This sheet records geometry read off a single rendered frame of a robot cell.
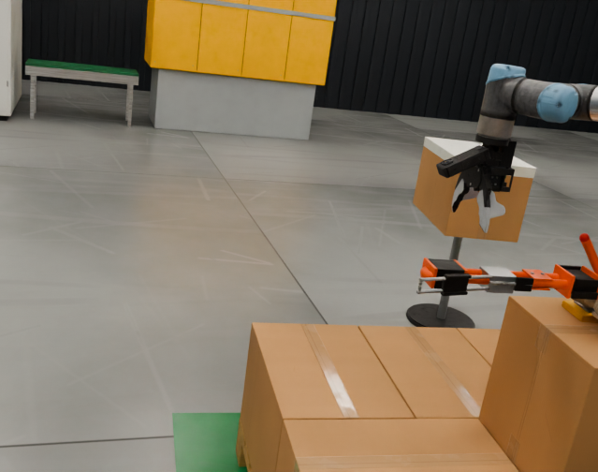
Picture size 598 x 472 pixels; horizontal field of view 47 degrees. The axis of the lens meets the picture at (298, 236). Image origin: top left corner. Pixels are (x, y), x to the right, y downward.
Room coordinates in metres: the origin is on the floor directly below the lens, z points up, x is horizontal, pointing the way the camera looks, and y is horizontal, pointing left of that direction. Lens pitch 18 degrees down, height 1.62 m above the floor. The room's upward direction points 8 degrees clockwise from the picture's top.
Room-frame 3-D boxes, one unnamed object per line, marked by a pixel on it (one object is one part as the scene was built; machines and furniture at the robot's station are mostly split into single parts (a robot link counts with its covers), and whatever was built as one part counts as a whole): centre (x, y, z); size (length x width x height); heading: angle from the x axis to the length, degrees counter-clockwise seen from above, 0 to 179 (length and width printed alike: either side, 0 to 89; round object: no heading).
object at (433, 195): (3.71, -0.89, 0.82); 0.60 x 0.40 x 0.40; 10
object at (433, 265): (1.54, -0.35, 1.07); 0.08 x 0.07 x 0.05; 103
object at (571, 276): (1.62, -0.70, 1.07); 0.10 x 0.08 x 0.06; 13
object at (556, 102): (1.46, -0.47, 1.51); 0.11 x 0.11 x 0.08; 43
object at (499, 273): (1.57, -0.49, 1.07); 0.07 x 0.07 x 0.04; 13
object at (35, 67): (8.25, 2.80, 0.32); 1.25 x 0.50 x 0.64; 109
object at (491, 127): (1.52, -0.39, 1.43); 0.08 x 0.08 x 0.05
